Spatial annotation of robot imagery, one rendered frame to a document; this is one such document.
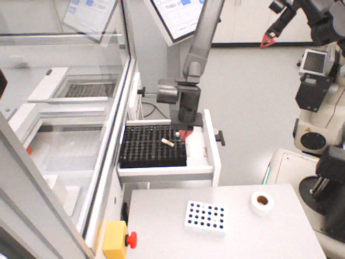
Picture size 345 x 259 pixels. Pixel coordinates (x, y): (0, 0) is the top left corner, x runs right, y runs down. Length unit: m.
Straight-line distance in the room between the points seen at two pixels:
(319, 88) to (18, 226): 1.00
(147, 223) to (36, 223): 0.49
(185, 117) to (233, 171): 1.27
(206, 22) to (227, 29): 3.13
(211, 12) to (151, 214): 0.64
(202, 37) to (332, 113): 0.67
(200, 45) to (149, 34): 1.73
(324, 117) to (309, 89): 0.16
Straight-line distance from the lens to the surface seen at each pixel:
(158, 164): 0.79
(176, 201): 0.83
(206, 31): 0.70
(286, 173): 1.65
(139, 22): 2.36
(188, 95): 0.66
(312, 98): 1.08
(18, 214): 0.33
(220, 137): 0.82
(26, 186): 0.33
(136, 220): 0.81
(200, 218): 0.76
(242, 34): 3.91
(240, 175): 1.91
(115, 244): 0.62
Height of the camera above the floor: 1.47
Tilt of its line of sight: 42 degrees down
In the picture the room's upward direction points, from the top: straight up
